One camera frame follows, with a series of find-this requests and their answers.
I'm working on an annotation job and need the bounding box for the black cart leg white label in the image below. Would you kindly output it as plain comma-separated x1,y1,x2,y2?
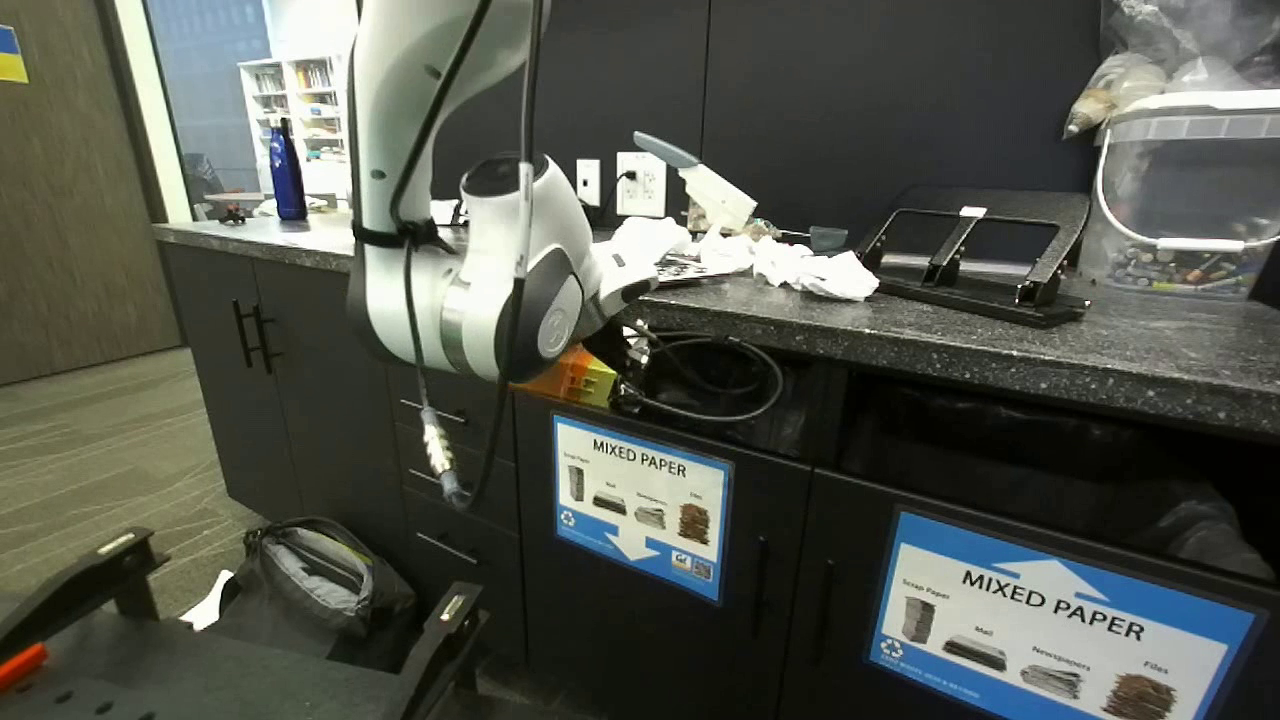
378,580,492,720
0,523,168,651

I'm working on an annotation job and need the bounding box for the white paper ball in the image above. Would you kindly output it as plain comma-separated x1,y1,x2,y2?
750,235,813,291
798,247,886,308
693,234,762,282
599,215,699,289

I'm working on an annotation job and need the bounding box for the blue yellow flag sticker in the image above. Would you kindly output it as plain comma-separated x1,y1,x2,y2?
0,19,31,87

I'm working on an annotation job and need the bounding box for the black cable silver connector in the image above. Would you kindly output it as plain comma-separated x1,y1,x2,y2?
394,0,538,513

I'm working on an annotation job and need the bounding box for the black drawer silver handle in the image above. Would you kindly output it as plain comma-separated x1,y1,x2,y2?
394,435,521,531
385,378,521,459
395,513,526,633

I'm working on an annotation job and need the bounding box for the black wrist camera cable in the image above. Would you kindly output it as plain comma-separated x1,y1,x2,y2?
617,332,792,429

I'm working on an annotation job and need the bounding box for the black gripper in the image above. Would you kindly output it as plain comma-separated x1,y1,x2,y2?
614,313,670,380

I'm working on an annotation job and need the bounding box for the mixed paper sign up arrow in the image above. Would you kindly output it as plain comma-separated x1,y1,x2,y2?
869,508,1264,720

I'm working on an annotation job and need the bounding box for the blue water bottle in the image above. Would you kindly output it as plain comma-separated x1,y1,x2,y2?
264,116,312,228

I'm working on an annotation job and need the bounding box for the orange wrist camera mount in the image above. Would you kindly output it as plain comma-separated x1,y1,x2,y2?
517,339,627,415

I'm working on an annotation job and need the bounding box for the white shelf unit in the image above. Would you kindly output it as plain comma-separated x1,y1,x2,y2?
238,51,357,215

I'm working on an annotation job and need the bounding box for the clear plastic bag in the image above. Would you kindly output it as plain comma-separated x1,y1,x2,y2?
1064,0,1280,137

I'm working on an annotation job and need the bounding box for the mixed paper sign down arrow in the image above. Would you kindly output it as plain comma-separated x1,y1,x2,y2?
549,409,738,610

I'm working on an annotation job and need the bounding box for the grey robot cart platform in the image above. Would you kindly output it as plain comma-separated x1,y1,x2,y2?
0,620,446,720

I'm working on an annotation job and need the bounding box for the small white paper slip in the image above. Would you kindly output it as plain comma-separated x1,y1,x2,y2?
178,573,238,633

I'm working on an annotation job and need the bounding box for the white tool teal handle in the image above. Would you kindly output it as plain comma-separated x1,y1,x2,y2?
627,130,762,244

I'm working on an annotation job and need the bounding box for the clear plastic container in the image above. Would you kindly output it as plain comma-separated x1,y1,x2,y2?
1093,86,1280,300

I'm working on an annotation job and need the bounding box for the orange clamp handle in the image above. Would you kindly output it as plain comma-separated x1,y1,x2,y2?
0,640,51,695

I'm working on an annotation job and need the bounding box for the white double wall outlet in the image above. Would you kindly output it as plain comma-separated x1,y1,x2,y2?
614,150,671,222

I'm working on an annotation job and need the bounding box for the dark grey backpack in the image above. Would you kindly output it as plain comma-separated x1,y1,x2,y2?
218,515,423,671

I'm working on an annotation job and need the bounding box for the black counter cabinet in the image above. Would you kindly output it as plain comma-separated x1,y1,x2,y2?
152,215,1280,720

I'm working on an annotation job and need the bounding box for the small black object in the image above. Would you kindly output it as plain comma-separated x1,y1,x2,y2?
196,193,271,225

